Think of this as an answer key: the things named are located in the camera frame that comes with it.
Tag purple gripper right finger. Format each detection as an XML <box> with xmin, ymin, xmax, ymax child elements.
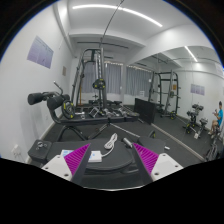
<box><xmin>130</xmin><ymin>142</ymin><xmax>184</xmax><ymax>185</ymax></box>

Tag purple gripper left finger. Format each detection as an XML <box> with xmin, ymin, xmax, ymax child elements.
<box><xmin>41</xmin><ymin>143</ymin><xmax>92</xmax><ymax>185</ymax></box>

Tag white charger adapter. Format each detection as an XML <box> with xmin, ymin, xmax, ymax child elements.
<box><xmin>89</xmin><ymin>151</ymin><xmax>102</xmax><ymax>163</ymax></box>

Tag white blue phone box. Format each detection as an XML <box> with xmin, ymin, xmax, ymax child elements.
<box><xmin>61</xmin><ymin>150</ymin><xmax>74</xmax><ymax>157</ymax></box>

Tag black weight bench pad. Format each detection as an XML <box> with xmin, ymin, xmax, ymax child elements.
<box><xmin>47</xmin><ymin>136</ymin><xmax>165</xmax><ymax>188</ymax></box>

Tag black storage box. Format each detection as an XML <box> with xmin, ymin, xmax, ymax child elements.
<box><xmin>134</xmin><ymin>98</ymin><xmax>156</xmax><ymax>124</ymax></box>

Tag black leg extension machine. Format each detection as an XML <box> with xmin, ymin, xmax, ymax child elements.
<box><xmin>27</xmin><ymin>83</ymin><xmax>86</xmax><ymax>142</ymax></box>

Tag black weight machine at mirror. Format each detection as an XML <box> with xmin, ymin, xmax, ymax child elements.
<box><xmin>184</xmin><ymin>104</ymin><xmax>208</xmax><ymax>139</ymax></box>

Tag black power rack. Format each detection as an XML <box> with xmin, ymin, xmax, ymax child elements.
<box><xmin>148</xmin><ymin>70</ymin><xmax>180</xmax><ymax>120</ymax></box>

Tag person in blue shirt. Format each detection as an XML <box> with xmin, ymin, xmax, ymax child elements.
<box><xmin>208</xmin><ymin>101</ymin><xmax>223</xmax><ymax>135</ymax></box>

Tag grey window curtains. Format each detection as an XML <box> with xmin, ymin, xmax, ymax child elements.
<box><xmin>82</xmin><ymin>63</ymin><xmax>152</xmax><ymax>96</ymax></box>

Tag white ceiling light strip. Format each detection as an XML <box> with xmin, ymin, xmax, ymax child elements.
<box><xmin>72</xmin><ymin>4</ymin><xmax>164</xmax><ymax>28</ymax></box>

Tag white coiled charging cable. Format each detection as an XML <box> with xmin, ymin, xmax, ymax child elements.
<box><xmin>99</xmin><ymin>132</ymin><xmax>119</xmax><ymax>158</ymax></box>

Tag white wall socket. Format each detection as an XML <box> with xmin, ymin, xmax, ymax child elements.
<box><xmin>12</xmin><ymin>144</ymin><xmax>21</xmax><ymax>156</ymax></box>

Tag black cable crossover machine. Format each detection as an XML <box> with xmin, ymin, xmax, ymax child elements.
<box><xmin>70</xmin><ymin>47</ymin><xmax>141</xmax><ymax>122</ymax></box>

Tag small purple wall poster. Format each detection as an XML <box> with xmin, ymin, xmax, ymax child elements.
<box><xmin>190</xmin><ymin>84</ymin><xmax>205</xmax><ymax>96</ymax></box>

